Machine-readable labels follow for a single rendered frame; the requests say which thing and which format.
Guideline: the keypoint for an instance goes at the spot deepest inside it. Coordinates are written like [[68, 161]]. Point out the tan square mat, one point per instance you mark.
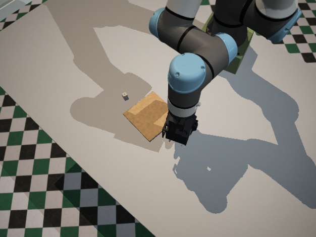
[[148, 115]]

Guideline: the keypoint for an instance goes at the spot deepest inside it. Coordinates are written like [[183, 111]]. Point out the white die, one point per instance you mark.
[[124, 95]]

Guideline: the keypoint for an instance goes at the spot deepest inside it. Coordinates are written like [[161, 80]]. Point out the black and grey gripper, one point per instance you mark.
[[179, 128]]

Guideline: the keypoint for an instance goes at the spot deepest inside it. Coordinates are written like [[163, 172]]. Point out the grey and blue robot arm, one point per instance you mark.
[[211, 52]]

